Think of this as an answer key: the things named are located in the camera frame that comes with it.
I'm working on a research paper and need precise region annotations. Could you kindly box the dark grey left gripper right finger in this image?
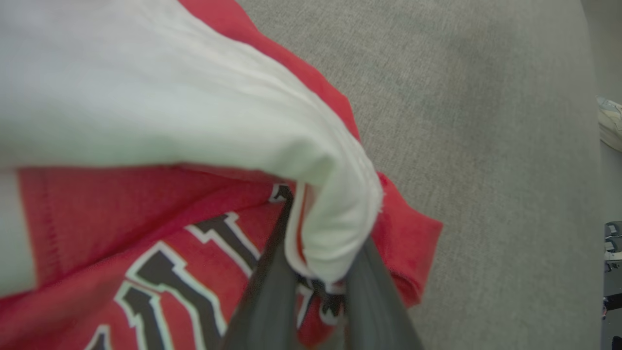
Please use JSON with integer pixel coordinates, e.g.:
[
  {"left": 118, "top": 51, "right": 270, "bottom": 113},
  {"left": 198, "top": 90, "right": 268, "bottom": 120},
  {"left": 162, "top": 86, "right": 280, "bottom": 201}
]
[{"left": 343, "top": 236, "right": 424, "bottom": 350}]

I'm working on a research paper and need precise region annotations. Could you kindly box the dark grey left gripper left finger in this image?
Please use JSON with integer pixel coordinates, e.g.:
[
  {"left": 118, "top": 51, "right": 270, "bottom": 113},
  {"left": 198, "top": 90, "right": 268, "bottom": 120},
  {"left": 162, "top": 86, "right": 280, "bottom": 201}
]
[{"left": 221, "top": 186, "right": 305, "bottom": 350}]

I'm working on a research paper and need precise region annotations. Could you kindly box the red and white sports jersey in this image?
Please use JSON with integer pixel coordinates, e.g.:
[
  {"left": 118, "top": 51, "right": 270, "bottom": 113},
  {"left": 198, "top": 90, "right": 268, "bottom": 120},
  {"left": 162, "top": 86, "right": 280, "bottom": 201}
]
[{"left": 0, "top": 0, "right": 444, "bottom": 350}]

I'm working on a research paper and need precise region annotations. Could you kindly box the grey fabric sofa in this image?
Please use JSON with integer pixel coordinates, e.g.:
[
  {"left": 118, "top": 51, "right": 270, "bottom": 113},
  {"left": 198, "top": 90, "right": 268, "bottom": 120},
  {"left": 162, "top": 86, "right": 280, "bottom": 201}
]
[{"left": 236, "top": 0, "right": 606, "bottom": 350}]

